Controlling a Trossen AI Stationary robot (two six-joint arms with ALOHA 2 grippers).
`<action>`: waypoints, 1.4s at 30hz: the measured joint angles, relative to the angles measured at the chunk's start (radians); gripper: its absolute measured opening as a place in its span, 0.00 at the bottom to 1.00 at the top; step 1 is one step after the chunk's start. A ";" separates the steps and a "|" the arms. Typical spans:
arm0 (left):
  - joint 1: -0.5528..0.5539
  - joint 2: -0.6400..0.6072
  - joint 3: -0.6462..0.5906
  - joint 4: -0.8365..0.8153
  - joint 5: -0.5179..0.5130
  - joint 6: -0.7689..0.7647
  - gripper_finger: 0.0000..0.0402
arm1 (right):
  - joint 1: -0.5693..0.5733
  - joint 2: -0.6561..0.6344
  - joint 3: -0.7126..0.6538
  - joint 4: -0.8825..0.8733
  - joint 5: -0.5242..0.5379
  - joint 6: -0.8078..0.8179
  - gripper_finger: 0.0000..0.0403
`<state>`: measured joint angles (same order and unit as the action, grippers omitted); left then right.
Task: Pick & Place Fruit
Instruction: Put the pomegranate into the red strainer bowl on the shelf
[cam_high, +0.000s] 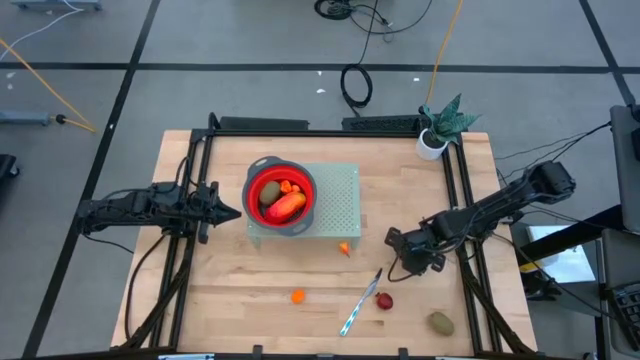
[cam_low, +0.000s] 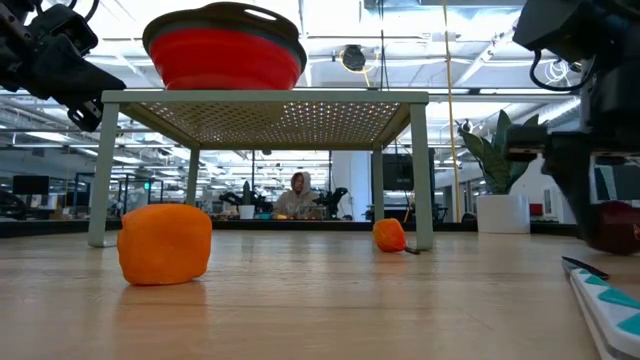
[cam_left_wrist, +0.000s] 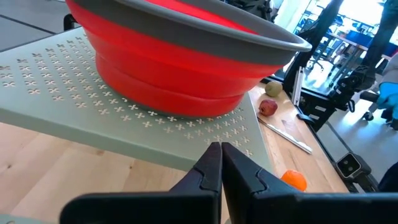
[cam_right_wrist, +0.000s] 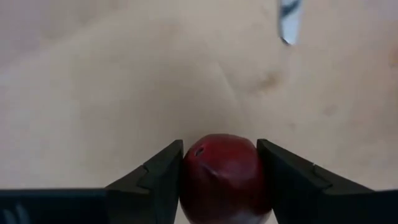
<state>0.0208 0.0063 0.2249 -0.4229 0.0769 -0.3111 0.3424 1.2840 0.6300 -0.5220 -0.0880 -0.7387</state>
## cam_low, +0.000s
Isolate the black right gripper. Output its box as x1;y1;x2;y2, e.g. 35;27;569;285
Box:
504;54;640;241

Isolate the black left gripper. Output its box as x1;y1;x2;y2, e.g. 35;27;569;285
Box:
0;4;127;132

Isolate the dark red toy pomegranate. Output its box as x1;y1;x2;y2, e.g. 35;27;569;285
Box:
587;199;640;256

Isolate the red collapsible bowl grey rim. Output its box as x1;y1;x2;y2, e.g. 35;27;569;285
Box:
142;1;309;92

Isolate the orange toy mandarin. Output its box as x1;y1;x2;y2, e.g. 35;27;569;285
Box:
117;202;214;287

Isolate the snake plant in white pot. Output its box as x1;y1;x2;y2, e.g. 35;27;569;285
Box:
456;108;546;235

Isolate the dark background monitor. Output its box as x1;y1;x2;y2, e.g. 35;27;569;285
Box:
12;174;50;197
382;150;436;191

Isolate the small orange toy pepper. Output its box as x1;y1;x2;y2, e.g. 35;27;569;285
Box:
372;217;422;255

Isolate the green perforated metal riser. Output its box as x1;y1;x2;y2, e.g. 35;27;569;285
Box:
88;89;434;251

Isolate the person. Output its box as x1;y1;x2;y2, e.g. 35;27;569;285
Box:
272;171;321;220

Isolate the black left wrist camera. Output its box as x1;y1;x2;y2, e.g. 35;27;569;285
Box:
29;3;100;57

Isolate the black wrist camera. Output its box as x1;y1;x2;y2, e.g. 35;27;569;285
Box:
512;0;601;65
29;3;100;57

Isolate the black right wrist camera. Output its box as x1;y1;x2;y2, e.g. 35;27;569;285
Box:
512;0;601;65

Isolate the knife with white teal handle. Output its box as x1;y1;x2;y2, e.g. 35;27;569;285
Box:
561;256;640;360

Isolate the black aluminium rig frame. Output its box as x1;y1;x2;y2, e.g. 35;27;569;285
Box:
0;218;581;240

